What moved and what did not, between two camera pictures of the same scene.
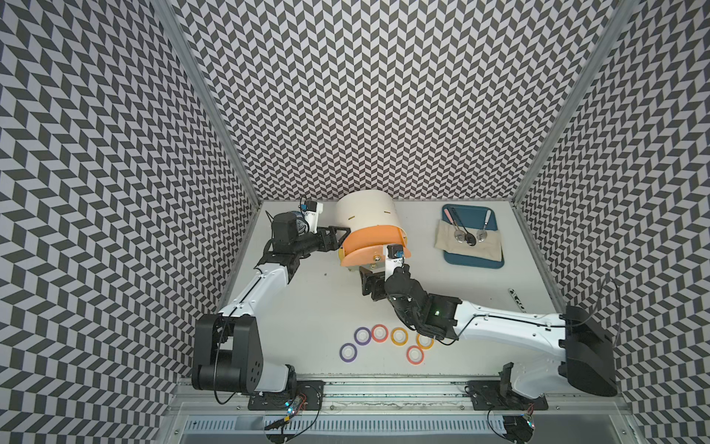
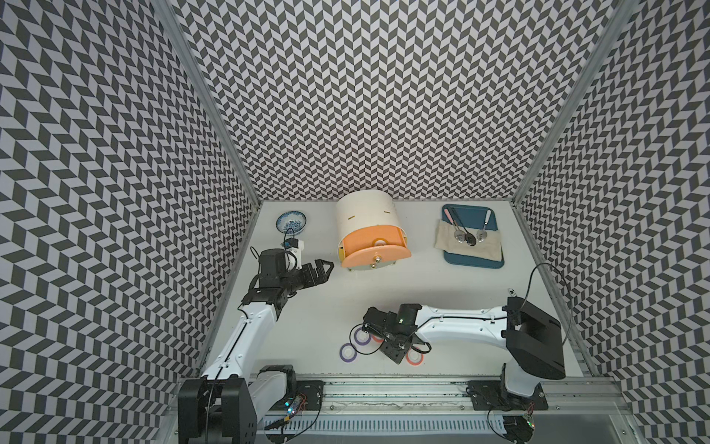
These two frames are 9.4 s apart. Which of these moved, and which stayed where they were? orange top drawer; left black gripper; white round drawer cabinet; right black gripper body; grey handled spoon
Moved: left black gripper; right black gripper body
Stayed: grey handled spoon; white round drawer cabinet; orange top drawer
